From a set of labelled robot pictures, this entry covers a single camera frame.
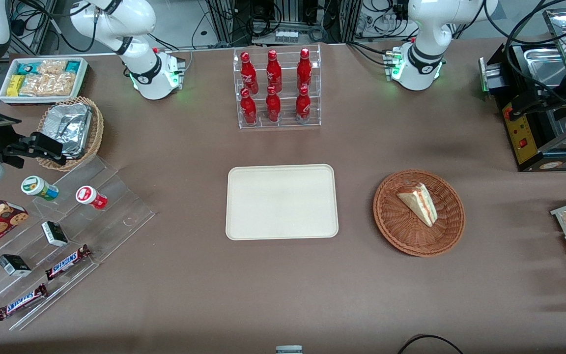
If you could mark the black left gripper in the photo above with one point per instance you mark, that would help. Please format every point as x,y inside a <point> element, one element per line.
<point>556,100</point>

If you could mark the triangular sandwich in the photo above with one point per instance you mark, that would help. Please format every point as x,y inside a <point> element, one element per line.
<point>419,202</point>

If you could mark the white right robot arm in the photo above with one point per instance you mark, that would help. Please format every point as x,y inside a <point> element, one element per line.
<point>116,19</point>

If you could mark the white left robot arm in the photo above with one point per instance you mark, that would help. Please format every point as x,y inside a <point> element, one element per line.
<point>428,29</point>

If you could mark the oval brown wicker basket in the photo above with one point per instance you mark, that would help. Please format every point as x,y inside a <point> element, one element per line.
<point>95,132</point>

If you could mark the round brown wicker basket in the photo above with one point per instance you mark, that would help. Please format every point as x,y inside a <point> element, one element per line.
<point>401,231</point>

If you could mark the cream rectangular tray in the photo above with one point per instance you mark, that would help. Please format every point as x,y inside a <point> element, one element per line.
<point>282,202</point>

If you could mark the green lidded snack cup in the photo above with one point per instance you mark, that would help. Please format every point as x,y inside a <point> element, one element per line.
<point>37,187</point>

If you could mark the black sealing machine yellow panel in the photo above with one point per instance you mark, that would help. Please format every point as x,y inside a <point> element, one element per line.
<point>521,137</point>

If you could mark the silver foil container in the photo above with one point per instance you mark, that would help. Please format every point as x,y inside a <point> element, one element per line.
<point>69,128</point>

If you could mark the yellow snack packet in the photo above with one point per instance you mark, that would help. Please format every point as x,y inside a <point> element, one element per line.
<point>14,86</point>

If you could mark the clear bag of crackers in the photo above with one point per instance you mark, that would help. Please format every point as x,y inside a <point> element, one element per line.
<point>52,67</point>
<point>49,84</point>

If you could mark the red lidded snack cup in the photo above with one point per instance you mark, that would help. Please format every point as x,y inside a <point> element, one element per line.
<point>89,196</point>

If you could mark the teal snack packet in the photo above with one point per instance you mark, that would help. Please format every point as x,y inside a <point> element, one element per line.
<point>72,67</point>
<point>27,68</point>

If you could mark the small black box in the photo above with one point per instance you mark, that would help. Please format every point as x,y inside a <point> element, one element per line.
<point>54,234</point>
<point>14,265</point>

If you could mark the white plastic snack bin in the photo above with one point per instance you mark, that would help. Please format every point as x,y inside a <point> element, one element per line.
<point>82,78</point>

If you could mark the clear acrylic stepped display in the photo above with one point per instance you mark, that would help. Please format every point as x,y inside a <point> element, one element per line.
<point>116,216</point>

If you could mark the Snickers chocolate bar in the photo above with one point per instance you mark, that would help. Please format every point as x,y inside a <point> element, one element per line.
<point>67,262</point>
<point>20,302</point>

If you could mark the white power strip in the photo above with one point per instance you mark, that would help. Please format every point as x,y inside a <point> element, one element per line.
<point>381,22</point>

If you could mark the red cola bottle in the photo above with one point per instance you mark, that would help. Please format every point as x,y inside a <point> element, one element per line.
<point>248,73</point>
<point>248,107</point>
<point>304,69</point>
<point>273,105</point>
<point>303,104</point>
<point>273,71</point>

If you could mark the clear acrylic bottle rack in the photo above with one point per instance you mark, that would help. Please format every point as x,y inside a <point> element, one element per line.
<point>278,123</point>

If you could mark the small grey object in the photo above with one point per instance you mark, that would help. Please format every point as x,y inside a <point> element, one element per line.
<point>289,349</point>

